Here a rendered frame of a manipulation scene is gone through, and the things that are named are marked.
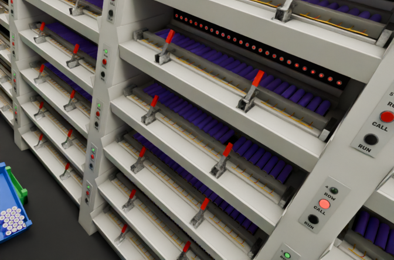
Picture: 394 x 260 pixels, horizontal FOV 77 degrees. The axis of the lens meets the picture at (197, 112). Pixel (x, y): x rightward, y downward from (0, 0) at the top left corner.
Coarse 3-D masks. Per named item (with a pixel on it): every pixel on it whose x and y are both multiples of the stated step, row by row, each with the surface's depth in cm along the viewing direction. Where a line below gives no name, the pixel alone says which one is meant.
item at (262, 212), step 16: (128, 80) 83; (144, 80) 89; (112, 96) 80; (128, 96) 84; (128, 112) 78; (144, 112) 78; (144, 128) 73; (160, 128) 73; (160, 144) 71; (176, 144) 69; (176, 160) 69; (192, 160) 65; (208, 160) 66; (208, 176) 62; (224, 176) 62; (304, 176) 65; (224, 192) 61; (240, 192) 59; (256, 192) 60; (272, 192) 60; (288, 192) 57; (240, 208) 59; (256, 208) 57; (272, 208) 57; (256, 224) 58; (272, 224) 54
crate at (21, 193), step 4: (8, 168) 120; (8, 172) 120; (12, 176) 120; (12, 180) 121; (16, 180) 118; (16, 184) 119; (16, 188) 120; (20, 188) 116; (16, 192) 118; (20, 192) 118; (24, 192) 111; (20, 196) 117; (24, 196) 112; (24, 200) 113
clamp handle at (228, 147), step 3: (228, 144) 61; (231, 144) 60; (228, 147) 61; (231, 147) 60; (225, 150) 61; (228, 150) 61; (225, 153) 61; (228, 153) 61; (222, 156) 61; (225, 156) 61; (222, 159) 61; (219, 162) 62; (222, 162) 61; (219, 165) 62; (219, 168) 62
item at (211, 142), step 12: (144, 96) 81; (156, 108) 79; (168, 108) 77; (180, 120) 73; (192, 132) 71; (204, 132) 70; (216, 144) 67; (216, 156) 66; (240, 156) 65; (240, 168) 64; (252, 168) 62; (264, 180) 61; (276, 180) 60; (276, 192) 60
